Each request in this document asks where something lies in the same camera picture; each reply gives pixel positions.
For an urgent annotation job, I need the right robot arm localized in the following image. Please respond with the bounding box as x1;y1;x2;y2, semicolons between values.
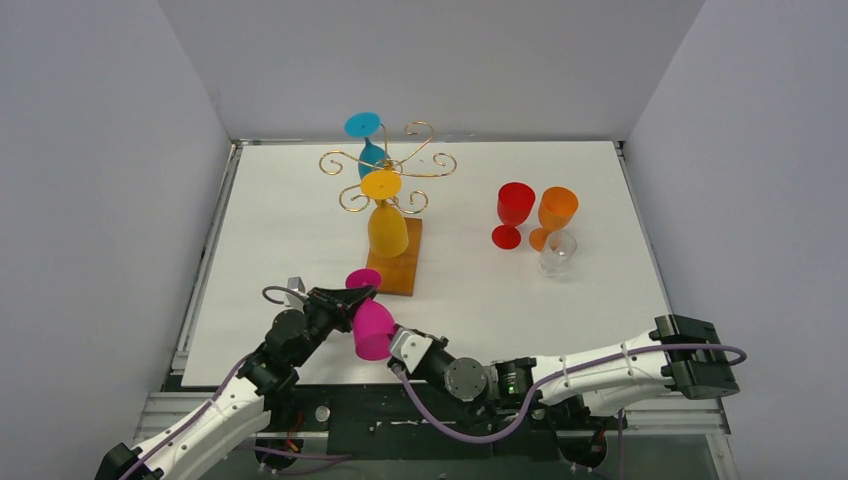
388;314;746;429

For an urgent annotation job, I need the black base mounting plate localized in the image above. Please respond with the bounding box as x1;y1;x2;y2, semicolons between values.
162;374;730;465

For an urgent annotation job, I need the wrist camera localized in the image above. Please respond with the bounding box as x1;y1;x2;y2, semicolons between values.
286;276;306;310
389;327;433;374

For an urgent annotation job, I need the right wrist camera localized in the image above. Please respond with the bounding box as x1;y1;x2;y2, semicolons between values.
389;327;433;374

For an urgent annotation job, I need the orange wine glass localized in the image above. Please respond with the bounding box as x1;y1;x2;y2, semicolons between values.
529;186;579;251

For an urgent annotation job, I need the clear patterned wine glass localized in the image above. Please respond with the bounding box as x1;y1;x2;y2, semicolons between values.
538;230;577;278

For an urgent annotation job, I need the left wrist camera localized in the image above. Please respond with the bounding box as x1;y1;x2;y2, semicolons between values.
286;276;306;310

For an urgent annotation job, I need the magenta wine glass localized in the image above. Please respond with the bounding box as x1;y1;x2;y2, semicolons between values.
345;268;396;361

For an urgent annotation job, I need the blue wine glass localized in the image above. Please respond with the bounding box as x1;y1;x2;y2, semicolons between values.
344;112;386;179

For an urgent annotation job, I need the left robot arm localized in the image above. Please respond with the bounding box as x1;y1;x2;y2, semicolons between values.
95;286;377;479

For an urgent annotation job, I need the gold wire rack wooden base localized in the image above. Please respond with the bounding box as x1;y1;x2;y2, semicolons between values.
318;121;458;298

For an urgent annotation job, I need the red wine glass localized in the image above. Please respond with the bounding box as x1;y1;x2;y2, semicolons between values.
491;182;536;250

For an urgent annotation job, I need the yellow wine glass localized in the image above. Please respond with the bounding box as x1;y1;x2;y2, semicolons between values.
360;169;409;258

